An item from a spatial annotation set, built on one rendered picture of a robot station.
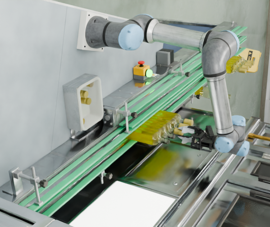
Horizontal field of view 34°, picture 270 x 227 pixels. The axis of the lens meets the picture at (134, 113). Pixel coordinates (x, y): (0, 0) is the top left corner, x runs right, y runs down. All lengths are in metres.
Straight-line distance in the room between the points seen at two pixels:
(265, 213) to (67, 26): 1.19
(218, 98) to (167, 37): 0.38
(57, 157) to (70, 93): 0.30
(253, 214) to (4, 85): 1.17
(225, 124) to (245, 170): 0.44
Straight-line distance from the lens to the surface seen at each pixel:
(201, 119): 2.75
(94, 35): 2.03
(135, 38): 1.98
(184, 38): 1.99
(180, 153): 2.32
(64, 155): 2.00
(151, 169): 2.19
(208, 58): 1.83
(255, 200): 2.09
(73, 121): 2.07
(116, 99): 2.27
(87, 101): 2.09
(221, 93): 1.87
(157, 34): 2.04
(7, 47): 1.76
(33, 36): 1.85
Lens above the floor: 2.02
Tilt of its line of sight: 29 degrees down
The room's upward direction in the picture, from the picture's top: 102 degrees clockwise
